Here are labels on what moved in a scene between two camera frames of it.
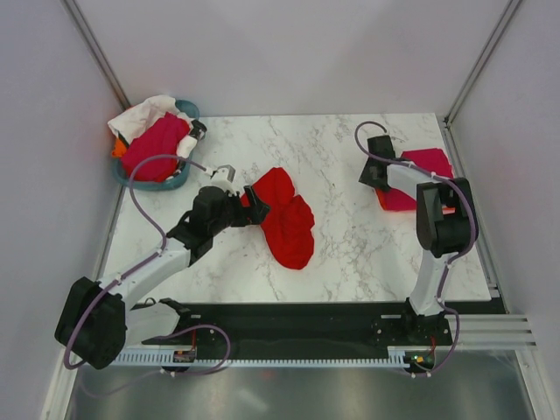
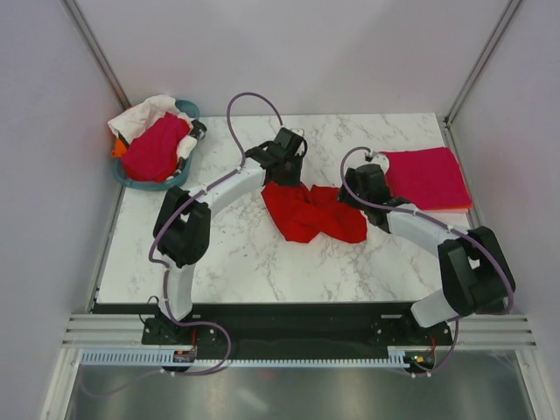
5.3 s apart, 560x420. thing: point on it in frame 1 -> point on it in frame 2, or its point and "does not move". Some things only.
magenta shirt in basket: (160, 137) does not move
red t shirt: (290, 223) -> (303, 217)
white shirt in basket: (133, 118) does not move
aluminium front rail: (491, 332) does not move
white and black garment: (188, 143) does not move
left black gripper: (257, 212) -> (296, 180)
